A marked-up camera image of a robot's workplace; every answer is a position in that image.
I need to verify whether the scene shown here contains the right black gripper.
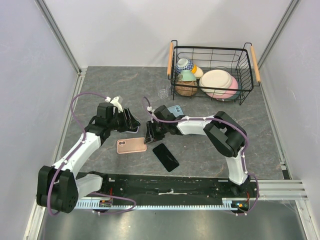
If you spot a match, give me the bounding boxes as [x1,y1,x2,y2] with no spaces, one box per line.
[144,120,168,145]

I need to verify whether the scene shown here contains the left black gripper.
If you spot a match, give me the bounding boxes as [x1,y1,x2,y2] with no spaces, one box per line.
[107,107,141,133]

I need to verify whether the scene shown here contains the lavender phone case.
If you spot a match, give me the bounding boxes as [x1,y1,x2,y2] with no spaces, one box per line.
[127,126,140,133]

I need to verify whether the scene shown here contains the pink phone case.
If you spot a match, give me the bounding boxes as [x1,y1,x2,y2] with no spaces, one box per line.
[116,137,147,154]

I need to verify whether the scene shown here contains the black phone front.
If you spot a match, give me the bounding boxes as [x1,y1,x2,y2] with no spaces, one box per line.
[152,143,180,172]

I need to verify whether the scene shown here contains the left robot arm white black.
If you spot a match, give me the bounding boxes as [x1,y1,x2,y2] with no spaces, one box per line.
[36,102,141,213]

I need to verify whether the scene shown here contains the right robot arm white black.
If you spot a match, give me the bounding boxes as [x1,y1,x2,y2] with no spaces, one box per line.
[144,105,249,197]

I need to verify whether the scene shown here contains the light blue phone case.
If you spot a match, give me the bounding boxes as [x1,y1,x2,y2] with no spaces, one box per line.
[167,105,184,118]

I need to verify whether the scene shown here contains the clear glass cup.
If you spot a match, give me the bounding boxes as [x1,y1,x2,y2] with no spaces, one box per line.
[155,79,171,99]

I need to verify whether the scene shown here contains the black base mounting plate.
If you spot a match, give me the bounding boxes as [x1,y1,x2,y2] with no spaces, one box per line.
[96,172,259,199]

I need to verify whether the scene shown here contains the brown bowl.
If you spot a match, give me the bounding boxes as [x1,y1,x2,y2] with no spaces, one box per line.
[175,81,198,97]

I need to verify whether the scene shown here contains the mint green bowl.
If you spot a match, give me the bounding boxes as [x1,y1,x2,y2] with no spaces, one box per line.
[177,70,197,82]

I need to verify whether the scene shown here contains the blue white patterned bowl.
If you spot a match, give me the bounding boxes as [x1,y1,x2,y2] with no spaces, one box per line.
[175,58,194,74]

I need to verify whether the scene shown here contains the yellow white bowl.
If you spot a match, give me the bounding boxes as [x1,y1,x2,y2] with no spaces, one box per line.
[191,65,204,79]

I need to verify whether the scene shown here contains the cream plate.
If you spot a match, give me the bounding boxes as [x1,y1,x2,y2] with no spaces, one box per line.
[199,69,232,95]

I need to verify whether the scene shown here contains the pink plate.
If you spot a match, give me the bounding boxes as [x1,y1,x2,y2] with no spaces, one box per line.
[206,76,239,100]

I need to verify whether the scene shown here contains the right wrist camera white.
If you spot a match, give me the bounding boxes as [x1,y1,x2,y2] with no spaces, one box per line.
[146,106,155,113]

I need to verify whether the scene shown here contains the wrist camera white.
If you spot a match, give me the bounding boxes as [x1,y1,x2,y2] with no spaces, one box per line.
[146,106,155,113]
[104,95,123,113]

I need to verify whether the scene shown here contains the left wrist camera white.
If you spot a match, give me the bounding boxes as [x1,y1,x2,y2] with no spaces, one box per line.
[104,95,123,113]

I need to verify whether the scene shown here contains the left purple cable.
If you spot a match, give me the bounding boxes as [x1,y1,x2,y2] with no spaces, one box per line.
[47,92,137,216]

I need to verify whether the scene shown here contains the purple cable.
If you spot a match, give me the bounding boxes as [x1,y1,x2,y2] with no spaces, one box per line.
[141,96,260,216]
[47,92,137,216]

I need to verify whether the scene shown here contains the black wire dish basket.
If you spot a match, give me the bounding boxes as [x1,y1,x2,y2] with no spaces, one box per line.
[167,40,261,104]

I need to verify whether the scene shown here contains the blue slotted cable duct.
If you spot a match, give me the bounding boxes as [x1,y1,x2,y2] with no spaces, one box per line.
[75,197,249,211]

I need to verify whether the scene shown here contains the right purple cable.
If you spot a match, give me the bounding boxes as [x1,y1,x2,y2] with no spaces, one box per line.
[141,96,260,216]

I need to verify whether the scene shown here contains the aluminium frame rail front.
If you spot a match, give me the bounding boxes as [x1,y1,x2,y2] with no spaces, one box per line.
[258,179,308,201]

